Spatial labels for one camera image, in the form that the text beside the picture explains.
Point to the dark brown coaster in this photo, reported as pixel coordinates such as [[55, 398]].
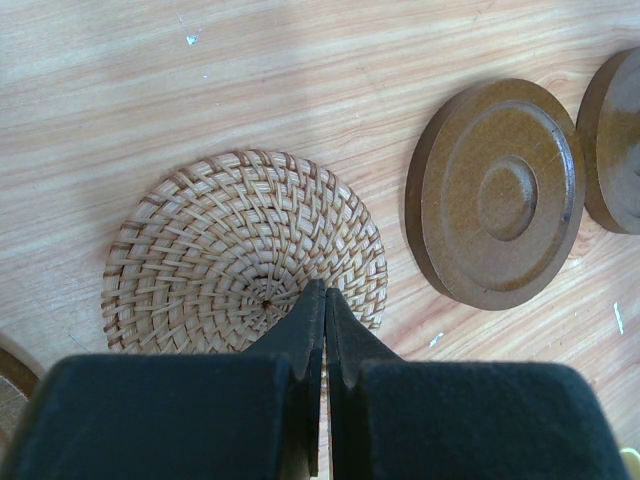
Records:
[[495, 193], [608, 127], [19, 376]]

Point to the light woven rattan coaster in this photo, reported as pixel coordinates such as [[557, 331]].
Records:
[[221, 250]]

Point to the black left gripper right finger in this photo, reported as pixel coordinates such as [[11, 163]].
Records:
[[396, 419]]

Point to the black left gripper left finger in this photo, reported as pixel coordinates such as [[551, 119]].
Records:
[[248, 415]]

